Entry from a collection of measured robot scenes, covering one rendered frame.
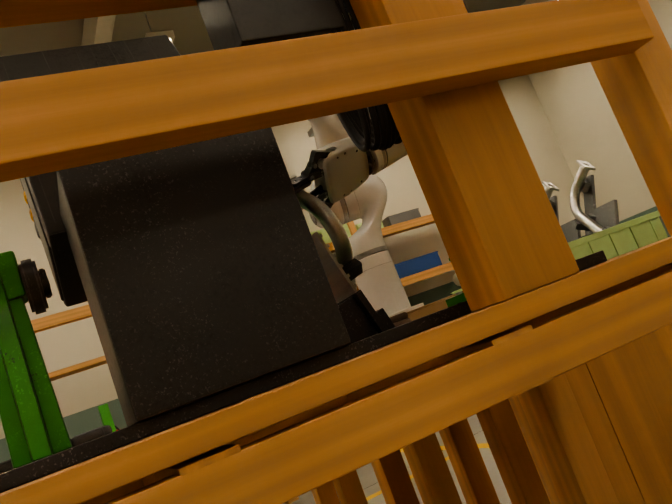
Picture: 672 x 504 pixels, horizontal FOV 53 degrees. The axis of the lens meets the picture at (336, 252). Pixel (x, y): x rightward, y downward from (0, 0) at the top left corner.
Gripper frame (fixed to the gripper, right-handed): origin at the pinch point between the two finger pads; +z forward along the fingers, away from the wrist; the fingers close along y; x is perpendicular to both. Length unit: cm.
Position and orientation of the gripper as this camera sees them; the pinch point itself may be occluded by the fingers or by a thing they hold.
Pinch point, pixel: (299, 193)
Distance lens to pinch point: 123.5
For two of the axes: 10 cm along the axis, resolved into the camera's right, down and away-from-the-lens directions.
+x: 6.4, 3.9, -6.6
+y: -1.6, -7.8, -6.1
